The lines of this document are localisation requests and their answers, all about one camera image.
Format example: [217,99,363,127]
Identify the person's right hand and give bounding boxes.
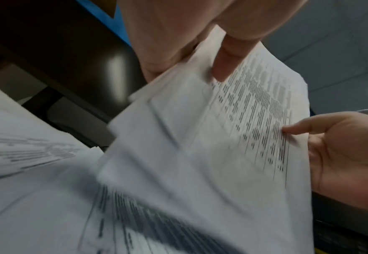
[282,111,368,212]

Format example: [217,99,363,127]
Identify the person's left hand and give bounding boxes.
[118,0,310,84]

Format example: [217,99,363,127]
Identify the printed white paper sheets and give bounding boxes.
[97,25,315,254]

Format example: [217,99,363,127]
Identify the blue sheet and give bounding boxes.
[76,0,133,47]

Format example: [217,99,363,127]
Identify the black device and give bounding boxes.
[309,192,368,254]

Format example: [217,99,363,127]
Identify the dark brown desk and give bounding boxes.
[0,0,147,149]

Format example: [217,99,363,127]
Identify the pile of printed papers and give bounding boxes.
[0,80,247,254]

